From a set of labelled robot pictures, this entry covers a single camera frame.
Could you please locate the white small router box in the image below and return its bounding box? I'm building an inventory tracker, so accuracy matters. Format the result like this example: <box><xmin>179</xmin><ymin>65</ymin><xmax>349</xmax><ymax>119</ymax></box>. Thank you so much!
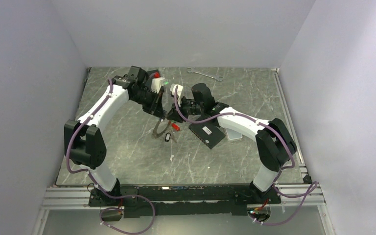
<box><xmin>225</xmin><ymin>128</ymin><xmax>243</xmax><ymax>141</ymax></box>

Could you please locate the black key tag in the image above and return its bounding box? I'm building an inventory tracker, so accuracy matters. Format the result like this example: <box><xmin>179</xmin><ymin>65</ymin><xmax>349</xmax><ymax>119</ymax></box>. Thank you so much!
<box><xmin>164</xmin><ymin>132</ymin><xmax>171</xmax><ymax>142</ymax></box>

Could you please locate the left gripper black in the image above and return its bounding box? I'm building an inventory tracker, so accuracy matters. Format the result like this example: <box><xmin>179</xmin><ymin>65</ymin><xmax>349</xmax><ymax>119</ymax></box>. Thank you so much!
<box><xmin>131</xmin><ymin>89</ymin><xmax>166</xmax><ymax>119</ymax></box>

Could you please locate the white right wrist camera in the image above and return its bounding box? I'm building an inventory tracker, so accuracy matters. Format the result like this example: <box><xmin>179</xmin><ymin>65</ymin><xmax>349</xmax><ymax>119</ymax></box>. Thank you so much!
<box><xmin>170</xmin><ymin>83</ymin><xmax>184</xmax><ymax>99</ymax></box>

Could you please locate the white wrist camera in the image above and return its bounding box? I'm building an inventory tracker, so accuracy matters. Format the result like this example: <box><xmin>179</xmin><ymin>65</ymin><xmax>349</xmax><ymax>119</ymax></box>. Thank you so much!
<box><xmin>151</xmin><ymin>76</ymin><xmax>168</xmax><ymax>94</ymax></box>
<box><xmin>170</xmin><ymin>83</ymin><xmax>184</xmax><ymax>99</ymax></box>

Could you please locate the red key tag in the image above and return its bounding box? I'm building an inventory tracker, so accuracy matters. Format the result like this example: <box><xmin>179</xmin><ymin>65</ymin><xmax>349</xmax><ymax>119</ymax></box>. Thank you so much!
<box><xmin>171</xmin><ymin>123</ymin><xmax>180</xmax><ymax>132</ymax></box>

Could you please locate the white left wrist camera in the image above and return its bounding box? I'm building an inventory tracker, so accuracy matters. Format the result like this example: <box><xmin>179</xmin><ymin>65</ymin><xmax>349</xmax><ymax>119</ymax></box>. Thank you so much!
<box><xmin>151</xmin><ymin>76</ymin><xmax>168</xmax><ymax>94</ymax></box>

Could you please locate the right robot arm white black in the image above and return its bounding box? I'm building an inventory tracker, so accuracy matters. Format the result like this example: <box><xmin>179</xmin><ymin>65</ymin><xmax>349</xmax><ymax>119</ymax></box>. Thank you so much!
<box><xmin>167</xmin><ymin>83</ymin><xmax>298</xmax><ymax>203</ymax></box>

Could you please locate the large metal keyring disc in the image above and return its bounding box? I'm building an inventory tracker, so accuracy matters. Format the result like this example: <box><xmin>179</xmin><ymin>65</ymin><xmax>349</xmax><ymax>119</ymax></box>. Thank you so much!
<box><xmin>151</xmin><ymin>118</ymin><xmax>172</xmax><ymax>141</ymax></box>

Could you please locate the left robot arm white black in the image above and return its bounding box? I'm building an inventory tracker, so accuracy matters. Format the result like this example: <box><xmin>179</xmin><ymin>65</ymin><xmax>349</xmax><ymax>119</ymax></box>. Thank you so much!
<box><xmin>64</xmin><ymin>66</ymin><xmax>165</xmax><ymax>206</ymax></box>

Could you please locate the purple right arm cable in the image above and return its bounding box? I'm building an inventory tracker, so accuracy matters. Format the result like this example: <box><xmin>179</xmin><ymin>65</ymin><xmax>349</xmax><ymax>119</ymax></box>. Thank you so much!
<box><xmin>174</xmin><ymin>94</ymin><xmax>320</xmax><ymax>227</ymax></box>

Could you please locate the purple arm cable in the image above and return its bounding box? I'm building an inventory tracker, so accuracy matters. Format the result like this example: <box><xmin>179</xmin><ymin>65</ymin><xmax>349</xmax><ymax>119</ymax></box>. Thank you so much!
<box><xmin>65</xmin><ymin>77</ymin><xmax>156</xmax><ymax>234</ymax></box>
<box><xmin>174</xmin><ymin>94</ymin><xmax>320</xmax><ymax>227</ymax></box>

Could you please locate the black network switch with label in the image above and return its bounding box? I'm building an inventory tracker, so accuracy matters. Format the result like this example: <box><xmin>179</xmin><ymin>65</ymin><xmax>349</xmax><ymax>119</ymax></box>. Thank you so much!
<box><xmin>188</xmin><ymin>123</ymin><xmax>226</xmax><ymax>149</ymax></box>

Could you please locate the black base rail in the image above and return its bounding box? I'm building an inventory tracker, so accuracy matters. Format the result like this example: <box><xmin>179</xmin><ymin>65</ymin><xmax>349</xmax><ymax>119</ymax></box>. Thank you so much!
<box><xmin>89</xmin><ymin>184</ymin><xmax>281</xmax><ymax>218</ymax></box>

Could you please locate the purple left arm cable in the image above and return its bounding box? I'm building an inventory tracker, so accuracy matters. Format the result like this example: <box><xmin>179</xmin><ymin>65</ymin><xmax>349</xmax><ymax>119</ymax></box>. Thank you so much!
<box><xmin>65</xmin><ymin>77</ymin><xmax>156</xmax><ymax>234</ymax></box>

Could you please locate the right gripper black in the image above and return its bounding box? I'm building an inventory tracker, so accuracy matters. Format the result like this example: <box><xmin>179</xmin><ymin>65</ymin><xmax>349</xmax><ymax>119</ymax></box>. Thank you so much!
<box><xmin>167</xmin><ymin>95</ymin><xmax>204</xmax><ymax>123</ymax></box>

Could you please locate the silver wrench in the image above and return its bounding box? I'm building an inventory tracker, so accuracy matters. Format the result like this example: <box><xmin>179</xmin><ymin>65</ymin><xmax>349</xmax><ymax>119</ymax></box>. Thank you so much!
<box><xmin>187</xmin><ymin>67</ymin><xmax>223</xmax><ymax>81</ymax></box>

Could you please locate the aluminium frame profile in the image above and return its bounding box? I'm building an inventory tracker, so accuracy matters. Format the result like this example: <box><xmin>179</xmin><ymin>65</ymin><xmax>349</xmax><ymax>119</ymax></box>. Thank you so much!
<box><xmin>41</xmin><ymin>184</ymin><xmax>326</xmax><ymax>210</ymax></box>

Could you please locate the plain black box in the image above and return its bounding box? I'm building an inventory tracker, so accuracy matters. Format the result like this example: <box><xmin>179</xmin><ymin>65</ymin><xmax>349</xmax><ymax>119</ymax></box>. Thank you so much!
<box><xmin>146</xmin><ymin>70</ymin><xmax>161</xmax><ymax>79</ymax></box>

